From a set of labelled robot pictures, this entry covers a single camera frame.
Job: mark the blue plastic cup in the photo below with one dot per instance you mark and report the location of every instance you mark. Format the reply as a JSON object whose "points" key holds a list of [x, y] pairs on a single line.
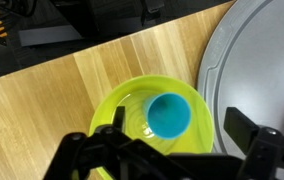
{"points": [[167, 116]]}

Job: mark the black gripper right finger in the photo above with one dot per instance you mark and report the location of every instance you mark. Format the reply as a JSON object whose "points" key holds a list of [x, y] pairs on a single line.
{"points": [[265, 150]]}

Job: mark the gray metal bar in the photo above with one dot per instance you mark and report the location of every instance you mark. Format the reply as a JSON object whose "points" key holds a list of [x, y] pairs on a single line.
{"points": [[48, 35]]}

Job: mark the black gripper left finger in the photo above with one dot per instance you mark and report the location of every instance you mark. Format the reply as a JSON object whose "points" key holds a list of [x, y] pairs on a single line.
{"points": [[132, 156]]}

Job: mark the round gray plate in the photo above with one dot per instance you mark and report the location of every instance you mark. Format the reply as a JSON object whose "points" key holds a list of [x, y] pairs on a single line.
{"points": [[255, 60]]}

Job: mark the yellow-green plastic bowl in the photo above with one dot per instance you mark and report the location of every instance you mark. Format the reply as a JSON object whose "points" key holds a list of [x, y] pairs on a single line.
{"points": [[115, 96]]}

